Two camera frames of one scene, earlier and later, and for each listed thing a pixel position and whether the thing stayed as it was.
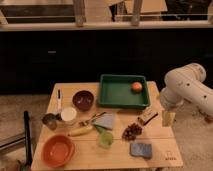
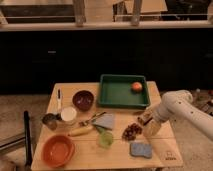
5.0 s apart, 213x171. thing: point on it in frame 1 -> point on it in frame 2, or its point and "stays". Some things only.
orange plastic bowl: (58, 151) stays
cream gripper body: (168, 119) -> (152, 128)
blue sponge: (141, 149) stays
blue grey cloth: (105, 121) stays
